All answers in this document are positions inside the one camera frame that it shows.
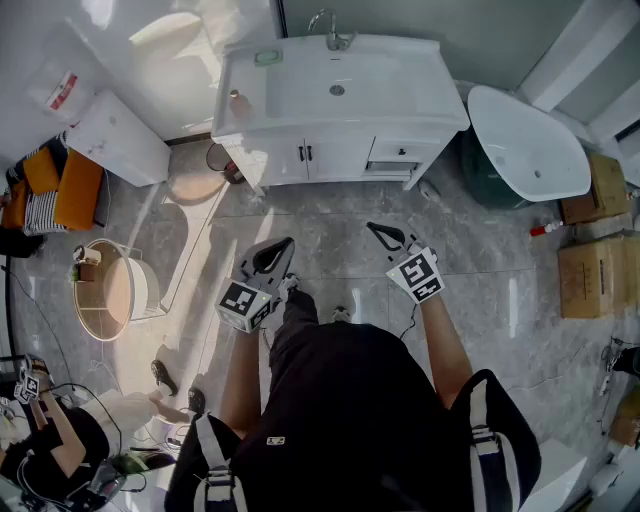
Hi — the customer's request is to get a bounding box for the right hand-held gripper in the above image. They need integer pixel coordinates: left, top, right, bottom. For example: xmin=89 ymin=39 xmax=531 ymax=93
xmin=365 ymin=220 xmax=446 ymax=305

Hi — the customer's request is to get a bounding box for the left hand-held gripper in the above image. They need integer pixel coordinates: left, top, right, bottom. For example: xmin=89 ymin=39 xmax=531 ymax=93
xmin=215 ymin=237 xmax=296 ymax=334

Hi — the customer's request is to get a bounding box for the white cabinet door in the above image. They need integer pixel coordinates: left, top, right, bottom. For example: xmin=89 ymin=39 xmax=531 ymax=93
xmin=266 ymin=141 xmax=308 ymax=185
xmin=306 ymin=136 xmax=375 ymax=182

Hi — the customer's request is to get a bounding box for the person's right forearm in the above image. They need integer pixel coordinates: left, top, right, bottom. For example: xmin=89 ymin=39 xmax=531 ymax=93
xmin=417 ymin=296 xmax=475 ymax=410

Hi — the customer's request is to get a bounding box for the person's left forearm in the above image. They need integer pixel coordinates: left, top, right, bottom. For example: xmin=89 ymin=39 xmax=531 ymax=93
xmin=218 ymin=319 xmax=275 ymax=437

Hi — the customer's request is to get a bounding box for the white vanity cabinet with sink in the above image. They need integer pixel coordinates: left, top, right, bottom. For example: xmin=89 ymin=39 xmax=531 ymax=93
xmin=210 ymin=33 xmax=472 ymax=195

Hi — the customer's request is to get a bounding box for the person's left shoe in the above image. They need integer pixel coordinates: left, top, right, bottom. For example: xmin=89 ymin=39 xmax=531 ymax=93
xmin=276 ymin=271 xmax=302 ymax=302

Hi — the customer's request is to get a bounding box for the white drawer with black knob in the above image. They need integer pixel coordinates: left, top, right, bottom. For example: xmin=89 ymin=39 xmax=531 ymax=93
xmin=371 ymin=139 xmax=442 ymax=164

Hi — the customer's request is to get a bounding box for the white round drum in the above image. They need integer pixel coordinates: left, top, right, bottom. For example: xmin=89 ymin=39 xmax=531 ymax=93
xmin=102 ymin=256 xmax=162 ymax=322

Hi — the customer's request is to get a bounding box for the brown bottle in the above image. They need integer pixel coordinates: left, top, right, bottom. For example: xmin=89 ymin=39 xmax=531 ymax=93
xmin=228 ymin=88 xmax=255 ymax=120

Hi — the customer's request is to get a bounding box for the white and green bathtub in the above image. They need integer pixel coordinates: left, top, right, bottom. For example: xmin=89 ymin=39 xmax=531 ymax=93
xmin=460 ymin=84 xmax=593 ymax=210

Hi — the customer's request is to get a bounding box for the person's black clothing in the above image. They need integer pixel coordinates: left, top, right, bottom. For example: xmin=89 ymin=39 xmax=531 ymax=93
xmin=167 ymin=287 xmax=544 ymax=512

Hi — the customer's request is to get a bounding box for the round glass side table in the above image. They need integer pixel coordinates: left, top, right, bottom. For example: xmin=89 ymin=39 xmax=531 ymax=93
xmin=71 ymin=238 xmax=169 ymax=343

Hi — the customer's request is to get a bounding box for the small potted plant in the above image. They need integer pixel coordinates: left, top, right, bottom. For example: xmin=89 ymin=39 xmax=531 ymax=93
xmin=66 ymin=244 xmax=104 ymax=285

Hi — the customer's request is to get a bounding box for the green soap dish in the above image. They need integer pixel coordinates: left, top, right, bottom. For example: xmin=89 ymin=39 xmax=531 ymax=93
xmin=252 ymin=47 xmax=284 ymax=68

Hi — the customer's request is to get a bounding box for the chrome faucet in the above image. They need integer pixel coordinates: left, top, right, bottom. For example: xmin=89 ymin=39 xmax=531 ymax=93
xmin=307 ymin=8 xmax=358 ymax=53

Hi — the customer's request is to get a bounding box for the orange chair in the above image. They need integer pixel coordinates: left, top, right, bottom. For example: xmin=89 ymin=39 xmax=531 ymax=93
xmin=0 ymin=139 xmax=107 ymax=237

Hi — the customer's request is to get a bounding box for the large cardboard box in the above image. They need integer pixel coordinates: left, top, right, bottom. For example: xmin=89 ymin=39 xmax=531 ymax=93
xmin=556 ymin=233 xmax=640 ymax=321

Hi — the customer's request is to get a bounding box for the small cardboard box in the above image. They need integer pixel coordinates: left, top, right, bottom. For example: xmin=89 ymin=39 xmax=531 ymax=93
xmin=558 ymin=152 xmax=632 ymax=227

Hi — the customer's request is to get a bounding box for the striped cushion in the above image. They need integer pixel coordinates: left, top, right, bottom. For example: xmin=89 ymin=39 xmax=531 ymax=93
xmin=22 ymin=189 xmax=69 ymax=236

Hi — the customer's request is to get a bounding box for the brown cardboard box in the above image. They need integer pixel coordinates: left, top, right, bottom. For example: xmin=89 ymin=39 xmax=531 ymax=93
xmin=608 ymin=388 xmax=640 ymax=447

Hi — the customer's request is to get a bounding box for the black cable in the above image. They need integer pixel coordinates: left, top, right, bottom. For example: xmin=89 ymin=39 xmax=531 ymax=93
xmin=397 ymin=299 xmax=427 ymax=343

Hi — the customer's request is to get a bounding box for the left harness strap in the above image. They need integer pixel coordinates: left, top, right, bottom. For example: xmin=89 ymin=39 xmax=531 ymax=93
xmin=191 ymin=411 xmax=247 ymax=512

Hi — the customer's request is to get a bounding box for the harness strap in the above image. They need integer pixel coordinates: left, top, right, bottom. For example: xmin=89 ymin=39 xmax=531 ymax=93
xmin=468 ymin=378 xmax=522 ymax=512
xmin=191 ymin=411 xmax=247 ymax=512

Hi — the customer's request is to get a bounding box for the right harness strap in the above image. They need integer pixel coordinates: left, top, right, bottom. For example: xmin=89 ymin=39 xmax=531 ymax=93
xmin=468 ymin=378 xmax=522 ymax=512

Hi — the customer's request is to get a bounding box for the white window frame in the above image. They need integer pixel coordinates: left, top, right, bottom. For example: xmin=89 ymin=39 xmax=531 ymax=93
xmin=518 ymin=0 xmax=640 ymax=187

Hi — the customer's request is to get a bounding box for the white wall box red label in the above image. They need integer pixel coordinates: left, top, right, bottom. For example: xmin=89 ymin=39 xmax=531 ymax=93
xmin=25 ymin=48 xmax=97 ymax=127

